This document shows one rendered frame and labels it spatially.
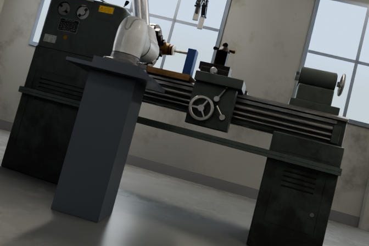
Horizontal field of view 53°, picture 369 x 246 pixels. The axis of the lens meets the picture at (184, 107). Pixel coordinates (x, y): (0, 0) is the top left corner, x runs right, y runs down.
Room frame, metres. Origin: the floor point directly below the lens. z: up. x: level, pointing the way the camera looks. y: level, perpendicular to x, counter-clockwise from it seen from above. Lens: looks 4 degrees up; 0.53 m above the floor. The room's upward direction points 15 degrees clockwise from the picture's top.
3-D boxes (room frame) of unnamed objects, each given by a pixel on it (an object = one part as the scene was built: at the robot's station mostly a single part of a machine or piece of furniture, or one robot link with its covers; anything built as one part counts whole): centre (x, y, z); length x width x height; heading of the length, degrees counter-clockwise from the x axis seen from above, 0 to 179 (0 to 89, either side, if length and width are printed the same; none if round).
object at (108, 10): (2.71, 0.77, 1.06); 0.59 x 0.48 x 0.39; 76
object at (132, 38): (1.99, 0.38, 0.97); 0.18 x 0.16 x 0.22; 164
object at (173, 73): (2.57, 0.12, 0.89); 0.36 x 0.30 x 0.04; 166
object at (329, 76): (2.35, -0.79, 1.01); 0.30 x 0.20 x 0.29; 76
